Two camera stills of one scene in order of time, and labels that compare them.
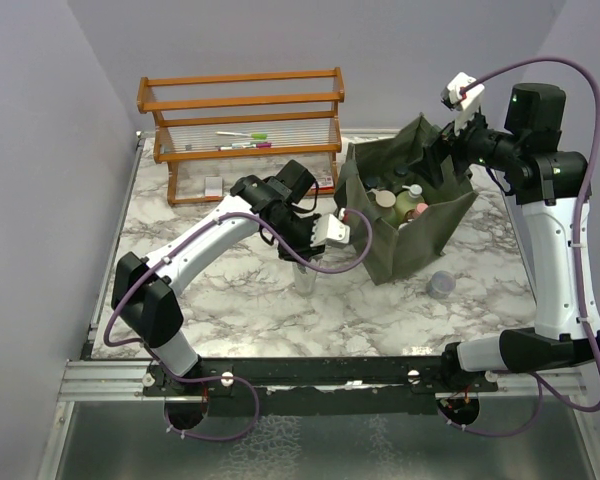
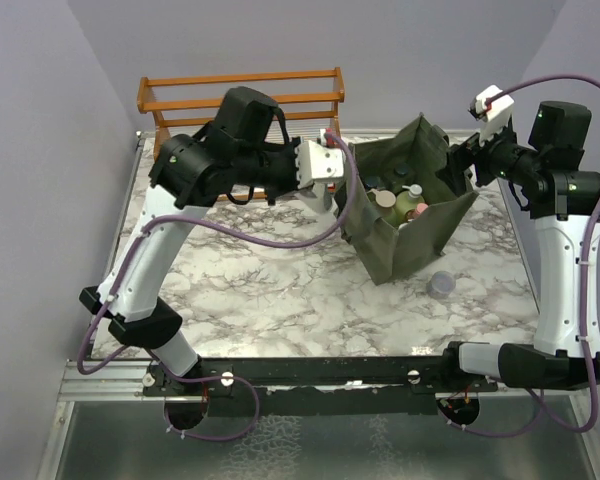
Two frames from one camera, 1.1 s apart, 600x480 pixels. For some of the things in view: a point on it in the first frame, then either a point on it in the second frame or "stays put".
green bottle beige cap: [385, 201] stays put
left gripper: [304, 250] -> [290, 150]
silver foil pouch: [304, 279] -> [319, 196]
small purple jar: [441, 284] stays put
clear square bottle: [371, 182] stays put
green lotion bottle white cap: [407, 200] stays put
